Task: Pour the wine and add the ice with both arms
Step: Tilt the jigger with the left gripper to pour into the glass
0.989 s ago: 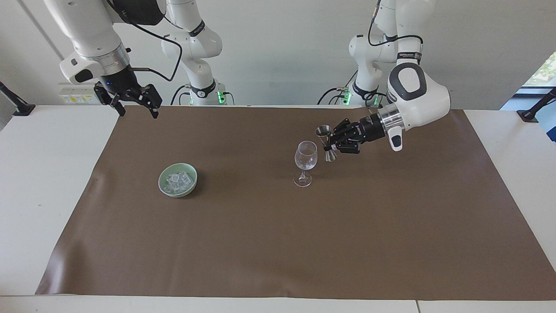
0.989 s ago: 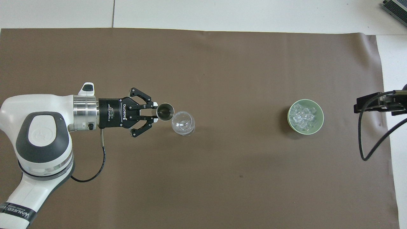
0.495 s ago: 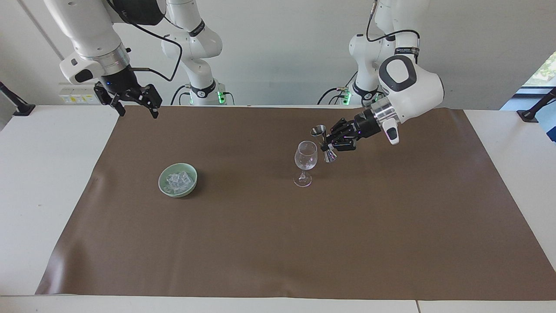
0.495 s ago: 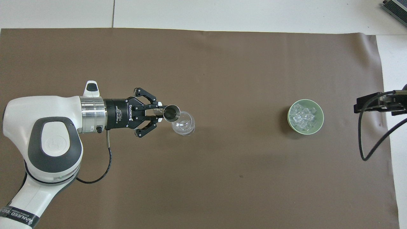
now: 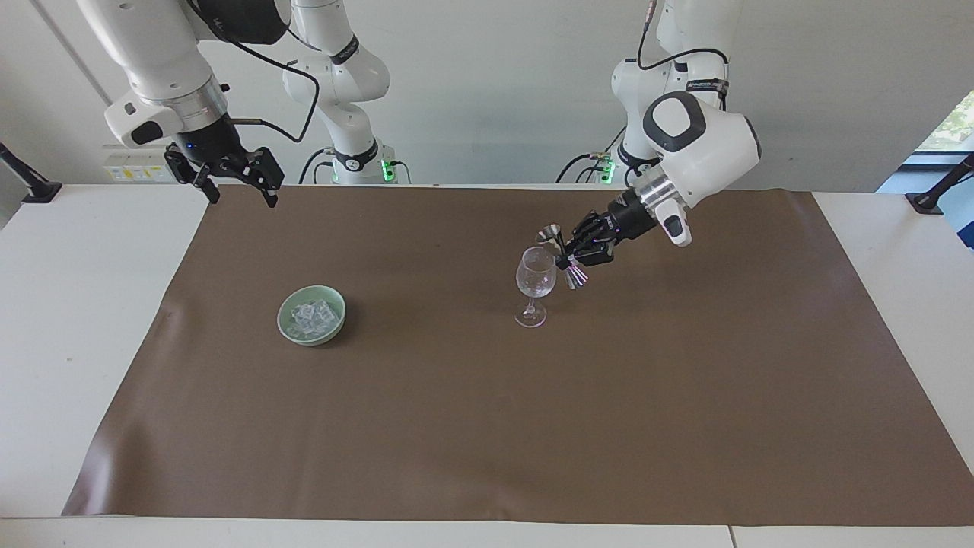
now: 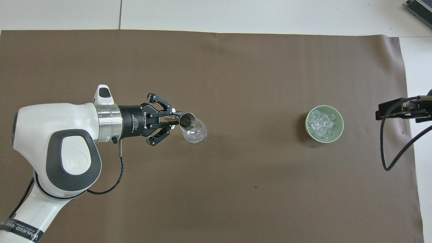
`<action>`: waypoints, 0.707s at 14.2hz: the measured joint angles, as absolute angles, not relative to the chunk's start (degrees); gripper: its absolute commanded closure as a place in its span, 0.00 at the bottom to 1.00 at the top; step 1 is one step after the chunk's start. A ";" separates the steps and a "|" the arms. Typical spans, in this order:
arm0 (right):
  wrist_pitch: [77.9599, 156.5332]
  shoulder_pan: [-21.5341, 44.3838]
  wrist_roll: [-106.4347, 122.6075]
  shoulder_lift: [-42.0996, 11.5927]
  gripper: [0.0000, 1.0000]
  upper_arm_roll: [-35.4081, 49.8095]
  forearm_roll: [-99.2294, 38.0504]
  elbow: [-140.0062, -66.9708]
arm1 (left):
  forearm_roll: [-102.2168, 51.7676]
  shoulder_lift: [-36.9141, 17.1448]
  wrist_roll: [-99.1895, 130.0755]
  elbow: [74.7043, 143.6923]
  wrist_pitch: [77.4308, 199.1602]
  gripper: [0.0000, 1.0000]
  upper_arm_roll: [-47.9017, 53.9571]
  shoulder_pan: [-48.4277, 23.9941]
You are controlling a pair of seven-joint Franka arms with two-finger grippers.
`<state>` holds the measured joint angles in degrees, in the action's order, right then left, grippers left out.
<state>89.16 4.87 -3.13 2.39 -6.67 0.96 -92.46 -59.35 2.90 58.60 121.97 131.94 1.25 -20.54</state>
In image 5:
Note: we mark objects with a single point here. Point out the clear ice cube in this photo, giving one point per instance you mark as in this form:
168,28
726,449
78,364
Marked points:
303,313
326,310
313,327

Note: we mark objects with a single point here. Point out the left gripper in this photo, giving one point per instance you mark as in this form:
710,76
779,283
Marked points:
625,219

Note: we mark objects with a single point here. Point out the window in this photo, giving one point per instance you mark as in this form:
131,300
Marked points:
951,129

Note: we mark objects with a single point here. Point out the white wall socket strip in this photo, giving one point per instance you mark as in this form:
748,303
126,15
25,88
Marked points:
137,169

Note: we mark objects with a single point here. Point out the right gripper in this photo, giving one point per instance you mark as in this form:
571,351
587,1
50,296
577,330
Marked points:
213,144

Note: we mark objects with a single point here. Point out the black stand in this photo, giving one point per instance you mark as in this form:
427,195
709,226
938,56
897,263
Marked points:
932,199
34,186

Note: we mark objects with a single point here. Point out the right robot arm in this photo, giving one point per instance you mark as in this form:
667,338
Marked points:
167,61

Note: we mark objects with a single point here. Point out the clear wine glass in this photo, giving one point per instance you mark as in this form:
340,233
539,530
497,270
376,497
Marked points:
536,278

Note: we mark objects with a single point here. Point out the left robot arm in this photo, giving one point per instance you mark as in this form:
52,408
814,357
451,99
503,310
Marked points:
715,144

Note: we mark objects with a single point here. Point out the green ceramic bowl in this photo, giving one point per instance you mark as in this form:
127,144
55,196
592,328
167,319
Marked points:
293,331

